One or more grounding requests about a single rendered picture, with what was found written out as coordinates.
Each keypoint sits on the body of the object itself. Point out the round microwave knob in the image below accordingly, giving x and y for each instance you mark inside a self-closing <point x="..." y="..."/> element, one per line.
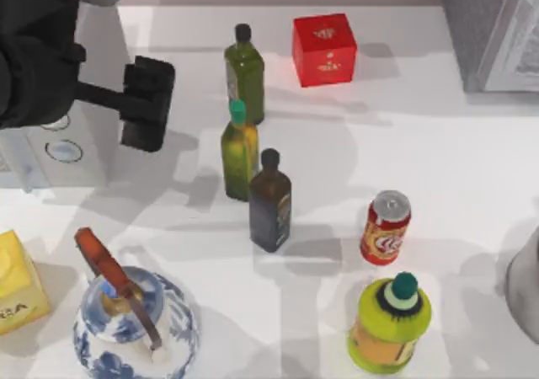
<point x="57" y="123"/>
<point x="63" y="151"/>

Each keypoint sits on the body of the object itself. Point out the green bottle with black cap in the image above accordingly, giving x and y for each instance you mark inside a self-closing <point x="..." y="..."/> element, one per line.
<point x="245" y="71"/>

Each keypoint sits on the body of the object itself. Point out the olive bottle with green cap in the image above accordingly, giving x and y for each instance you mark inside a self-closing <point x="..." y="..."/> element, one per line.
<point x="238" y="156"/>

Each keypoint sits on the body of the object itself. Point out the dark brown bottle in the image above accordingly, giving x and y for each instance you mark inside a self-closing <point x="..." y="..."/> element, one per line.
<point x="269" y="206"/>

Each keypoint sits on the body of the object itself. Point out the red box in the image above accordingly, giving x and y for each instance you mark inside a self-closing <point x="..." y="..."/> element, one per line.
<point x="324" y="50"/>

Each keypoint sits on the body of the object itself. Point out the yellow box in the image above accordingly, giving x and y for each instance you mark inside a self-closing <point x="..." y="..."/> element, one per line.
<point x="19" y="286"/>

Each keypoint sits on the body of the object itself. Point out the blue and white teapot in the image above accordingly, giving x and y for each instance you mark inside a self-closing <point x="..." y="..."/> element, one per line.
<point x="122" y="337"/>

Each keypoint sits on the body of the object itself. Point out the red and white can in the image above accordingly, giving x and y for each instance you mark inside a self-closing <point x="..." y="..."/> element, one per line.
<point x="385" y="231"/>

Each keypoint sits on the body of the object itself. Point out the yellow-green bottle with teal cap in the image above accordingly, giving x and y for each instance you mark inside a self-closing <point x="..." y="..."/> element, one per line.
<point x="389" y="328"/>

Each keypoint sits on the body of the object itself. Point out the grey cabinet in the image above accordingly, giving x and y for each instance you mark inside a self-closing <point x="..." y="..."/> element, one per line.
<point x="463" y="29"/>

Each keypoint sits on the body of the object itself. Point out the pale grey cabinet door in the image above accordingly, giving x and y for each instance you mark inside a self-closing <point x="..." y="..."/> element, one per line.
<point x="513" y="38"/>

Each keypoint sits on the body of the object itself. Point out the grey rounded object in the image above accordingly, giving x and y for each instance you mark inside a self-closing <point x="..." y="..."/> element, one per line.
<point x="526" y="286"/>

